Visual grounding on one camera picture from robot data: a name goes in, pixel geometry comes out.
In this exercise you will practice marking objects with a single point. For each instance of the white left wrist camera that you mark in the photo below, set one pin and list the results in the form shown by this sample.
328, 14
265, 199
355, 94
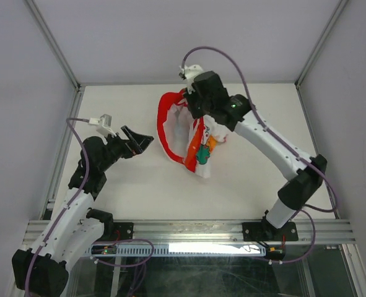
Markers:
103, 125

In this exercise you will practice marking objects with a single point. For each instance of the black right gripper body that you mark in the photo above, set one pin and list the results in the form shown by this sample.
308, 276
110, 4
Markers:
198, 107

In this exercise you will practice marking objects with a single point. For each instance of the red white rainbow kids jacket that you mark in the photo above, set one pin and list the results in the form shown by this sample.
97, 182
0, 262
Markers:
187, 141

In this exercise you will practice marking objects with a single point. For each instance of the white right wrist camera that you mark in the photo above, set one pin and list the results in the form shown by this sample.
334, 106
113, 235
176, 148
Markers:
188, 73

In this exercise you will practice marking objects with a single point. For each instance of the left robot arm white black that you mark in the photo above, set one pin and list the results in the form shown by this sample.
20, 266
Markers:
44, 268

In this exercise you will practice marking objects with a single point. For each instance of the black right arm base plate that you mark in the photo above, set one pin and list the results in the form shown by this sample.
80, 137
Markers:
291, 230

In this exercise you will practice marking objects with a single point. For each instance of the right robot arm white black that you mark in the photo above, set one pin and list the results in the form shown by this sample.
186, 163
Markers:
303, 173

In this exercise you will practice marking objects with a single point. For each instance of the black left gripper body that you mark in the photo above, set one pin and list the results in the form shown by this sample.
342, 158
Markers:
116, 148

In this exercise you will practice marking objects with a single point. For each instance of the grey slotted cable duct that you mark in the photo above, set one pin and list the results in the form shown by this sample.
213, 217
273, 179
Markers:
178, 250

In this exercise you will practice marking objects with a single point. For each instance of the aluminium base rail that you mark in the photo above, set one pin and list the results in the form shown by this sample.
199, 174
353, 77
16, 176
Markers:
326, 231

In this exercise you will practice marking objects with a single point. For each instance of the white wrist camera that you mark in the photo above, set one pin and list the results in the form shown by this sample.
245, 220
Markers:
103, 125
188, 73

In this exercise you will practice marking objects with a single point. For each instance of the right aluminium frame post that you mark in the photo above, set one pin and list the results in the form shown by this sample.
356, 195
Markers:
321, 41

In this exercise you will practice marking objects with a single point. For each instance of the aluminium frame post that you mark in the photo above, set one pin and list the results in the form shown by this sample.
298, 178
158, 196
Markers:
321, 41
52, 43

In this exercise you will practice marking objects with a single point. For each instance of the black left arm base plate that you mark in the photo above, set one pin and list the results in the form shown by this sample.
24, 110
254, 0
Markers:
122, 231

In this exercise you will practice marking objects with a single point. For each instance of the left aluminium frame post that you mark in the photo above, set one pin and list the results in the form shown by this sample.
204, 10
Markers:
52, 43

